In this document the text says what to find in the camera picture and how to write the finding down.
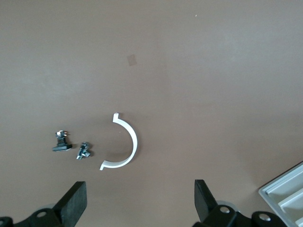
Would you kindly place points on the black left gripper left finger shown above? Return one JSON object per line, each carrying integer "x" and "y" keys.
{"x": 71, "y": 203}

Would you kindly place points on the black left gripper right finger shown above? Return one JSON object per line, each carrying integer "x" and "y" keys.
{"x": 206, "y": 205}

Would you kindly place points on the white drawer cabinet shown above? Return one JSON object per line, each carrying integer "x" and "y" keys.
{"x": 287, "y": 183}

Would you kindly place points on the chrome metal valve fitting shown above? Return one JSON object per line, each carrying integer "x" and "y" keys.
{"x": 82, "y": 152}

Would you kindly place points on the black base metal bolt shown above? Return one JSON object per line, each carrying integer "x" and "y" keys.
{"x": 61, "y": 148}

